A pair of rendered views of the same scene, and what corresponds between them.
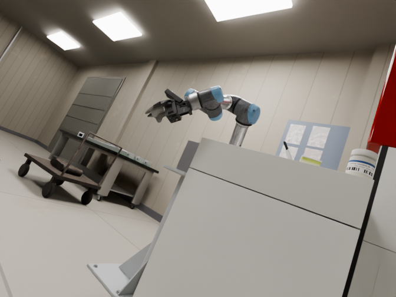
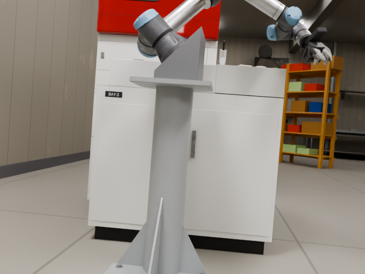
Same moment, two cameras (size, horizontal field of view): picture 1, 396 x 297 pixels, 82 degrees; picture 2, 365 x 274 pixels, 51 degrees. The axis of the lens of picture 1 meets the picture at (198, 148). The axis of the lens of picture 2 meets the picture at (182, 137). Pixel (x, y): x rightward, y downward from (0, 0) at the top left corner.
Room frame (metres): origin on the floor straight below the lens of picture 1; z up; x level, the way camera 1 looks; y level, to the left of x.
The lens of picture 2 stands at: (2.49, 1.36, 0.65)
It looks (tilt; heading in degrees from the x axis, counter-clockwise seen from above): 2 degrees down; 236
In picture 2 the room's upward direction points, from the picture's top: 4 degrees clockwise
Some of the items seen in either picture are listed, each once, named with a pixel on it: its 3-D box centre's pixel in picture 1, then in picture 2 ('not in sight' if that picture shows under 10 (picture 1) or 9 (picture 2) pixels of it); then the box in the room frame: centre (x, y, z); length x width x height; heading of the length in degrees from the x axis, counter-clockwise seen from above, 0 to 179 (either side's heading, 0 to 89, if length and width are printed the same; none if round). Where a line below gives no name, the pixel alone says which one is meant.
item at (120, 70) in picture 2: not in sight; (163, 76); (1.46, -0.41, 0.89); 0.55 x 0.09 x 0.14; 143
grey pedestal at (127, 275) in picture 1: (158, 226); (164, 182); (1.68, 0.03, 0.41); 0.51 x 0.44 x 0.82; 50
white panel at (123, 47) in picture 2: (363, 207); (155, 67); (1.21, -0.96, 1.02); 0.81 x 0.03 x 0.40; 143
